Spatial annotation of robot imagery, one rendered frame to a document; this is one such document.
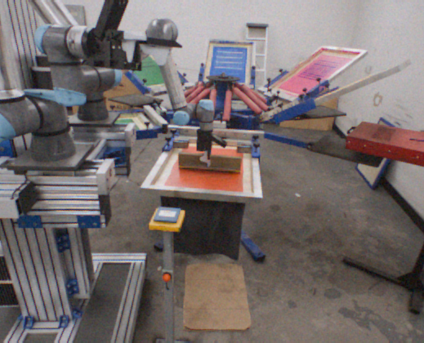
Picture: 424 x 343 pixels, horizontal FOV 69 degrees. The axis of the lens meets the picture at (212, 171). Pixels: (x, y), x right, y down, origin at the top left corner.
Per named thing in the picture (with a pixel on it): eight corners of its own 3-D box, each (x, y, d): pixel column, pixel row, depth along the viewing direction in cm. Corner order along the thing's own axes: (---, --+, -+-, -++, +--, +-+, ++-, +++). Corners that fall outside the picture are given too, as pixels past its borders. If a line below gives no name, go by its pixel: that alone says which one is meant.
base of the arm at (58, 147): (22, 161, 107) (15, 133, 102) (42, 145, 120) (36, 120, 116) (67, 162, 108) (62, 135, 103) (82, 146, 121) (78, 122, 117)
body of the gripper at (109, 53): (145, 71, 75) (104, 67, 79) (145, 33, 72) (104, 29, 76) (125, 70, 68) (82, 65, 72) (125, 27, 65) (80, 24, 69)
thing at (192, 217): (240, 261, 173) (247, 194, 155) (161, 254, 176) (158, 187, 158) (240, 258, 176) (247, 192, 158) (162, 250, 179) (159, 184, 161)
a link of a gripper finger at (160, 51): (179, 67, 77) (141, 63, 75) (180, 42, 76) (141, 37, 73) (180, 67, 75) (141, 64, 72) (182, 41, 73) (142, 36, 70)
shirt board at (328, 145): (385, 158, 230) (388, 148, 226) (375, 177, 199) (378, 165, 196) (232, 122, 298) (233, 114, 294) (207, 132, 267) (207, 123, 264)
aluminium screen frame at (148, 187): (261, 204, 147) (262, 198, 145) (140, 194, 150) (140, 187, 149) (256, 146, 217) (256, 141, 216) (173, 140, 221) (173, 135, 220)
